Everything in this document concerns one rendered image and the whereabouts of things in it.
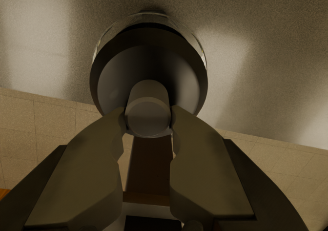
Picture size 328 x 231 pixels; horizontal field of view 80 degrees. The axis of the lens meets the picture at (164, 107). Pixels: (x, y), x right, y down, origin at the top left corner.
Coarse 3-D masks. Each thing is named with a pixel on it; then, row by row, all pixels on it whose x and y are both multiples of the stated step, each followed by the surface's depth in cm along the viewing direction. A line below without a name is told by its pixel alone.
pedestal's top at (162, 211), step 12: (132, 192) 65; (132, 204) 62; (144, 204) 62; (156, 204) 63; (168, 204) 64; (120, 216) 65; (144, 216) 65; (156, 216) 66; (168, 216) 66; (108, 228) 68; (120, 228) 68
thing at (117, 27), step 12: (144, 12) 16; (120, 24) 16; (132, 24) 16; (144, 24) 16; (156, 24) 16; (168, 24) 16; (180, 24) 16; (108, 36) 17; (180, 36) 17; (192, 36) 17; (96, 48) 17; (204, 60) 18
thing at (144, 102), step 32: (128, 32) 13; (160, 32) 13; (96, 64) 14; (128, 64) 13; (160, 64) 13; (192, 64) 14; (96, 96) 14; (128, 96) 14; (160, 96) 12; (192, 96) 14; (160, 128) 12
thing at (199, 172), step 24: (192, 120) 11; (192, 144) 9; (216, 144) 9; (192, 168) 8; (216, 168) 8; (192, 192) 7; (216, 192) 7; (240, 192) 7; (192, 216) 7; (216, 216) 6; (240, 216) 6
